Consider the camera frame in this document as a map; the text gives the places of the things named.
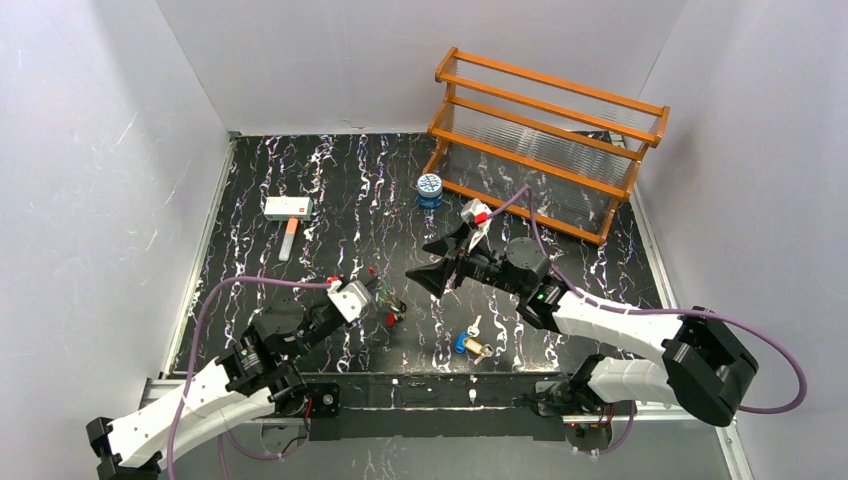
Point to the metal key organizer red handle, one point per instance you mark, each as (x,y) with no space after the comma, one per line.
(390,307)

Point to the aluminium rail frame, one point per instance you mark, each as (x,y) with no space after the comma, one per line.
(429,405)

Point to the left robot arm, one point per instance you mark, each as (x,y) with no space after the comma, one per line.
(253,378)

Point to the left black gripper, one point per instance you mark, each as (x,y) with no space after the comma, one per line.
(374,305)

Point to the white orange marker pen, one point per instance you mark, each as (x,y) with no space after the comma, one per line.
(288,239)

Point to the silver loose key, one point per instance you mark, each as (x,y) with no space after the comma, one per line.
(473,330)

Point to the blue jar with patterned lid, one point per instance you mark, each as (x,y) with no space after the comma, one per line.
(429,191)

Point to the blue key tag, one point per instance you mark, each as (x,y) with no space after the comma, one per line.
(460,344)

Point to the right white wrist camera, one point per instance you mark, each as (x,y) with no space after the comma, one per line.
(477,215)

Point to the orange wooden shelf rack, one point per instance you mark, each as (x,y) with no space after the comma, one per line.
(500,126)

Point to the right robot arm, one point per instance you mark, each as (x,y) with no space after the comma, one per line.
(686,359)

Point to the white box with red logo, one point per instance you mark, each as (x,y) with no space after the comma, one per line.
(282,208)

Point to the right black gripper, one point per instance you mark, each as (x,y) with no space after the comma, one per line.
(460,264)

